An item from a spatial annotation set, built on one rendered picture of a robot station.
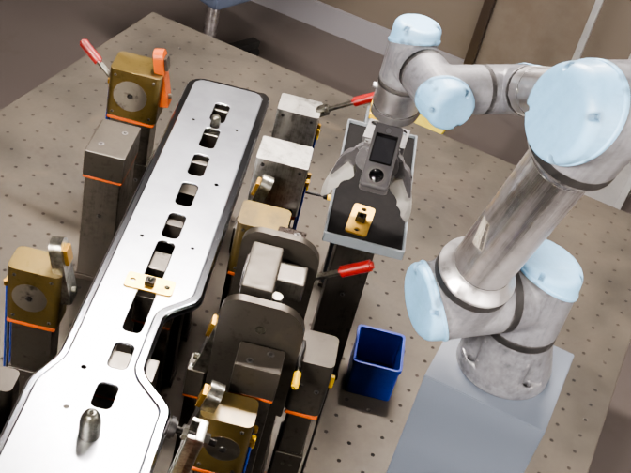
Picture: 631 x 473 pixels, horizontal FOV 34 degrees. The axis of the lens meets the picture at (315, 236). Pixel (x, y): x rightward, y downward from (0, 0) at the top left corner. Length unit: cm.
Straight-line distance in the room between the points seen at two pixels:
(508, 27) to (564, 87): 340
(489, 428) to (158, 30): 186
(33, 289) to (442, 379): 68
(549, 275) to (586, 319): 100
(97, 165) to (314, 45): 277
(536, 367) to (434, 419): 19
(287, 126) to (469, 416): 84
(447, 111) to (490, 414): 47
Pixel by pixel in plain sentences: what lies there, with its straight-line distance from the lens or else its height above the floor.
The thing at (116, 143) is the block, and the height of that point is 103.
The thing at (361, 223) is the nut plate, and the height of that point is 116.
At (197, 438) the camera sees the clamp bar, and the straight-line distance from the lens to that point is 132.
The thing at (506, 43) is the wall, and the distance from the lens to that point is 461.
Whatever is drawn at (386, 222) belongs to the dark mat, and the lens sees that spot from 180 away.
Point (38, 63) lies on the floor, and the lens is 429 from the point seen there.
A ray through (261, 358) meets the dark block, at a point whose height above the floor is 112.
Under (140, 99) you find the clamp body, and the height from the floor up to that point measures 100.
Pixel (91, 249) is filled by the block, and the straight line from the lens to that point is 221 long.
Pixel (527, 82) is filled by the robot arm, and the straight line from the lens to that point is 154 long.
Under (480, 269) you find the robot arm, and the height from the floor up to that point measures 138.
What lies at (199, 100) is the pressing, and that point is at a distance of 230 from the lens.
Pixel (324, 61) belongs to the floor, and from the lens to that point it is 463.
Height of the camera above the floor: 223
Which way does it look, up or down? 38 degrees down
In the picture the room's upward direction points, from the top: 15 degrees clockwise
